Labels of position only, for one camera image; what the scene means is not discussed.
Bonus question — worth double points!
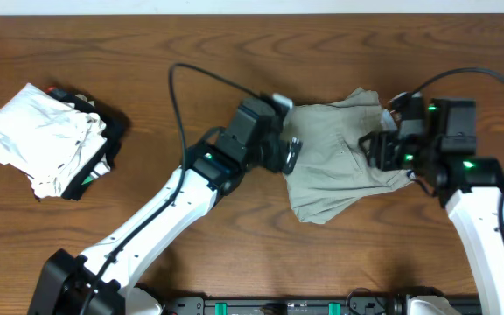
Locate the grey-green shorts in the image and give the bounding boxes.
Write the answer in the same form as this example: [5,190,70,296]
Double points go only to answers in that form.
[282,87,410,224]

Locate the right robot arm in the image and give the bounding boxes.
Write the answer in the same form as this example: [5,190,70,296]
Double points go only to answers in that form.
[359,93,504,314]

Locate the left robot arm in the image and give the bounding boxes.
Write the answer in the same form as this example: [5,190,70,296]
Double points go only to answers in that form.
[28,94,302,314]

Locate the black folded garment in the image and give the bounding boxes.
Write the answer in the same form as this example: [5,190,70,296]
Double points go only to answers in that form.
[45,86,126,202]

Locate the white folded garment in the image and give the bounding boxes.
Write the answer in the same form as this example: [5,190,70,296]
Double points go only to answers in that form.
[0,83,111,198]

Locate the left black cable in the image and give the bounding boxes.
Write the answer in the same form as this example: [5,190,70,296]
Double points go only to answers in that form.
[76,62,262,315]

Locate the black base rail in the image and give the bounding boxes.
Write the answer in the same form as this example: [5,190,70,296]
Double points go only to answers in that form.
[164,288,405,315]

